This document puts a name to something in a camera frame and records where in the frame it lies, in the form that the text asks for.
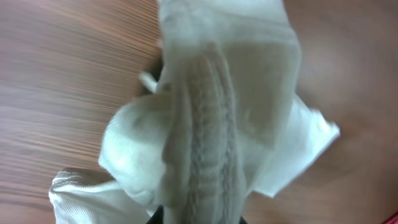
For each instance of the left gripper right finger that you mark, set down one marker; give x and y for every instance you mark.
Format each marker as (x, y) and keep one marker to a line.
(242, 221)

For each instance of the white printed t-shirt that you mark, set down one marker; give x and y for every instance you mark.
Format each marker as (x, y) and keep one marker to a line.
(223, 120)

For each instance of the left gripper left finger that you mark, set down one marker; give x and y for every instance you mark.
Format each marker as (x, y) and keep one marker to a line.
(158, 216)

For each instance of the red t-shirt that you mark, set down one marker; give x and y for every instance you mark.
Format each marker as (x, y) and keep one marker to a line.
(392, 220)

